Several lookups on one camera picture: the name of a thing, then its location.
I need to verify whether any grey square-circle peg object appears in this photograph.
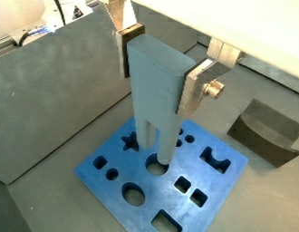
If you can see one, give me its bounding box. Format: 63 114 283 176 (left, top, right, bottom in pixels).
127 34 196 165

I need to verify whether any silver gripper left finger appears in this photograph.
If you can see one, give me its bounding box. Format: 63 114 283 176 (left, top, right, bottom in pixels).
104 0 146 78

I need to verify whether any blue shape-sorting board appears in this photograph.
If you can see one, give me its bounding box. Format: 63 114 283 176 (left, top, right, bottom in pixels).
75 121 248 232

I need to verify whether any large grey panel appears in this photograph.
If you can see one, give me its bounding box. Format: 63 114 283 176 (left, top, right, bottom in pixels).
0 5 131 184

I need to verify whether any dark grey curved block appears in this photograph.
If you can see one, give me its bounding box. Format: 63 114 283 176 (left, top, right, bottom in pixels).
227 99 299 168

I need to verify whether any black cable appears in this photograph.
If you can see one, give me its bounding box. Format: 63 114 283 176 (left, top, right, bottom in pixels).
18 0 70 48

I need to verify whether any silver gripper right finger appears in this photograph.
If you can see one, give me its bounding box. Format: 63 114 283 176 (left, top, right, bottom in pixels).
176 38 243 118

